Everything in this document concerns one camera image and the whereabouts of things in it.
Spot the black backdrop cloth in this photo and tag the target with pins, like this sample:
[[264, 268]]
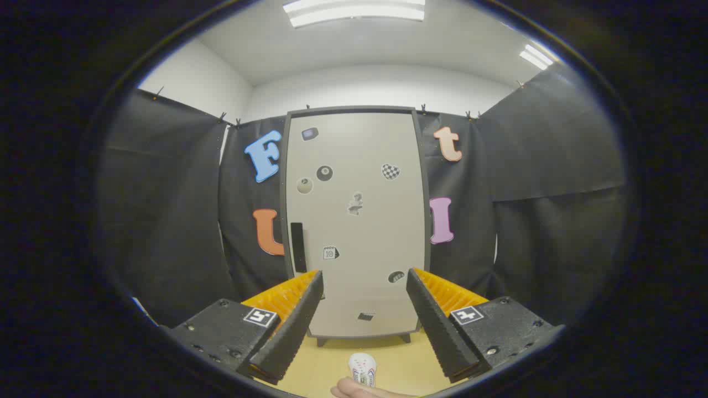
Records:
[[166, 193]]

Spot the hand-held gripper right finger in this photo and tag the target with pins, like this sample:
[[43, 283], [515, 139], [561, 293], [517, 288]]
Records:
[[440, 331]]

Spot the small ceiling light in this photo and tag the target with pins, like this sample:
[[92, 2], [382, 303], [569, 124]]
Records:
[[536, 57]]

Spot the light grey shoe cabinet door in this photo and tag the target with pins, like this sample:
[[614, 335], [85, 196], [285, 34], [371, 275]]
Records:
[[359, 232]]

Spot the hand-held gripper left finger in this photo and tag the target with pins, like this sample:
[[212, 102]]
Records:
[[287, 337]]

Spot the white shoe with striped side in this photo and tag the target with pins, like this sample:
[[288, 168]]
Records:
[[362, 365]]

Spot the grey shoe cabinet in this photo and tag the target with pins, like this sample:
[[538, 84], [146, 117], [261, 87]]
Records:
[[283, 188]]

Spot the long ceiling light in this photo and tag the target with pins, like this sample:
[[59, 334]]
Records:
[[354, 12]]

